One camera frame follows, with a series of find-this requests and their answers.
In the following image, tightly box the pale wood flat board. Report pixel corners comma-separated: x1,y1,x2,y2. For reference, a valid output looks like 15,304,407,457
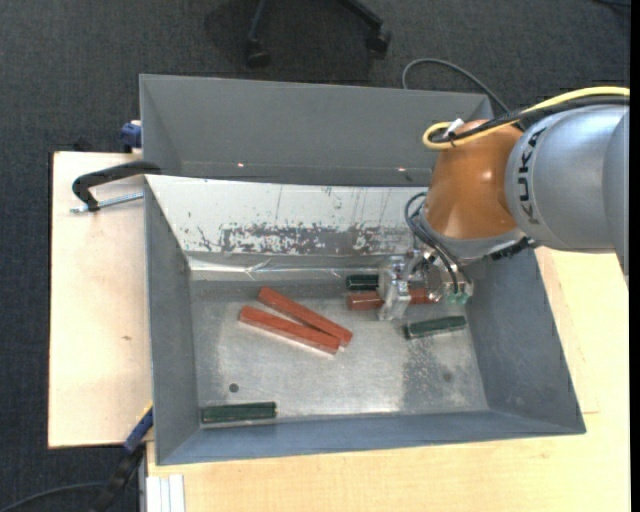
47,151,154,449

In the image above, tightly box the red-brown flat block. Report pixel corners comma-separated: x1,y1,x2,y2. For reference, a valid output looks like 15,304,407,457
345,289,432,312
237,305,344,357
256,286,354,346

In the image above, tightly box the grey metal bin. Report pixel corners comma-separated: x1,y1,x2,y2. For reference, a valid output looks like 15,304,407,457
138,73,587,466

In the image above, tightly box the dark green flat block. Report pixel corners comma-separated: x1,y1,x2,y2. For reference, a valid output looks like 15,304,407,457
402,315,468,341
200,401,278,426
345,273,381,292

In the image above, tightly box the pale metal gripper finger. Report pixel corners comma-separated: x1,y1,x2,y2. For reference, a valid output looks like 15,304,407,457
377,280,413,322
378,256,411,297

